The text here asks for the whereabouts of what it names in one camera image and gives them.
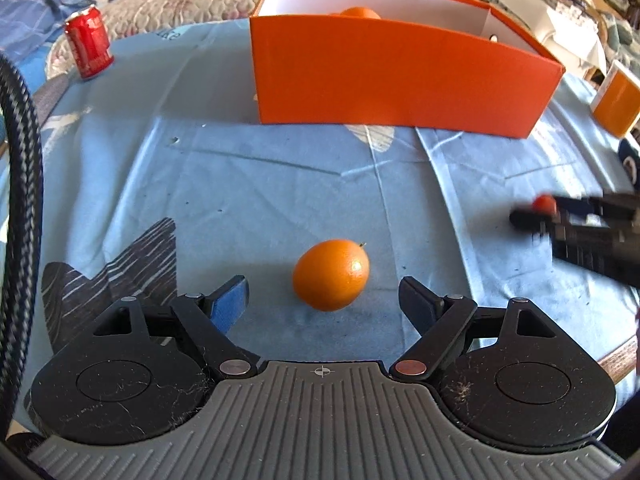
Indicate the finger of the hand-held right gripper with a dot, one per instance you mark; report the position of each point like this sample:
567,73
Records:
530,220
600,206

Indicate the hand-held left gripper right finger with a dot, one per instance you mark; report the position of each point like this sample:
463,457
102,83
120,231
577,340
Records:
417,305

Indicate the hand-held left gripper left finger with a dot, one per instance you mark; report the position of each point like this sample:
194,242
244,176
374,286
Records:
230,305

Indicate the red cherry tomato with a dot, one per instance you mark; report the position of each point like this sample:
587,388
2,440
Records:
544,204

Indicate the small orange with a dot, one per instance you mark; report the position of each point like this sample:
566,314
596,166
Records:
330,275

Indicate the orange cardboard box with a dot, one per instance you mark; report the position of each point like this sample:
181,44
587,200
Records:
390,75

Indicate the large orange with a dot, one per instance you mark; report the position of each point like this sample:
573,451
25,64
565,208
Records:
360,13

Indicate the orange canister with white lid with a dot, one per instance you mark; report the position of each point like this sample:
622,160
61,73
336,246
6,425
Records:
617,105

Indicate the blue star-print tablecloth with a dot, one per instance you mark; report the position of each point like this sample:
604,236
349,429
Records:
250,185

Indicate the patterned chair cushion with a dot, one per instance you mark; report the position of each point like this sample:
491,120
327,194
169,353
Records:
622,35

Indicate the white cloth-covered side table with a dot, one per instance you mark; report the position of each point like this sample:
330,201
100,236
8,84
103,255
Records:
560,25

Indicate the grey curved object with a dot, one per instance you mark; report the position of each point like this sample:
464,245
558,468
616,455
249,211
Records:
50,92

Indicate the red soda can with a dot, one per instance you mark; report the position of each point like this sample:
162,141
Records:
90,45

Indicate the light blue bedsheet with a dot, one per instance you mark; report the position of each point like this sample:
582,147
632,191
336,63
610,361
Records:
25,25

